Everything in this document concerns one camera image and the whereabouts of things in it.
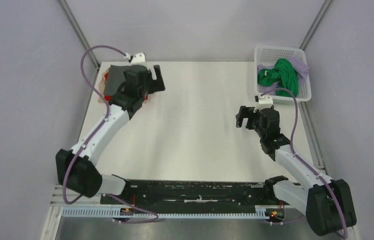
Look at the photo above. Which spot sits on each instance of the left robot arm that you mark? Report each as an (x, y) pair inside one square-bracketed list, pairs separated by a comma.
[(76, 167)]

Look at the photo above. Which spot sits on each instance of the grey t shirt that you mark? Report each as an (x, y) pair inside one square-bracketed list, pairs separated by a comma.
[(115, 78)]

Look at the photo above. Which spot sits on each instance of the red folded t shirt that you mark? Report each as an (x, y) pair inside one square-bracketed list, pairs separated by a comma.
[(107, 98)]

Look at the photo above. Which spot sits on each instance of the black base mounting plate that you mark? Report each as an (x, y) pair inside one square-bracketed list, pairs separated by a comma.
[(197, 197)]

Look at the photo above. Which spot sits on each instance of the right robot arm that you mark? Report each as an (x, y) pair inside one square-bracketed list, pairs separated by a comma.
[(327, 204)]

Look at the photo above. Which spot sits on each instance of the beige folded t shirt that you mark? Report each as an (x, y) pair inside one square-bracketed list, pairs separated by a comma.
[(102, 83)]

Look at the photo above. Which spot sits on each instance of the white slotted cable duct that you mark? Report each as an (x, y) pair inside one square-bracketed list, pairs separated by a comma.
[(116, 212)]

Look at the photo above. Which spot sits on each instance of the lilac t shirt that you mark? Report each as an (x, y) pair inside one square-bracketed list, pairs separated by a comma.
[(284, 77)]

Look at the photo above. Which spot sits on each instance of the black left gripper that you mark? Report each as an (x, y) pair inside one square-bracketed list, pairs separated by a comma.
[(155, 85)]

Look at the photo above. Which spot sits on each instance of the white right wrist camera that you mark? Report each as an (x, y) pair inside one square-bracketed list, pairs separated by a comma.
[(263, 102)]

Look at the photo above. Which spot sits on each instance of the green t shirt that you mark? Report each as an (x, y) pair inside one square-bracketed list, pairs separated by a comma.
[(281, 75)]

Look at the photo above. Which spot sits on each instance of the aluminium corner post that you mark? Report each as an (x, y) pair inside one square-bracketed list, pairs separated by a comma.
[(316, 23), (78, 31)]

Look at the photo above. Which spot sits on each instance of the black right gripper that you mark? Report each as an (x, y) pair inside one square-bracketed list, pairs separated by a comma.
[(245, 112)]

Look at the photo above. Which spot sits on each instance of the right aluminium corner post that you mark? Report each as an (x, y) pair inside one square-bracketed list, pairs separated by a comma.
[(316, 23)]

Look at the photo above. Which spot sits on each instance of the left aluminium corner post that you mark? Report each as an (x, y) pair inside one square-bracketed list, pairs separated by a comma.
[(78, 31)]

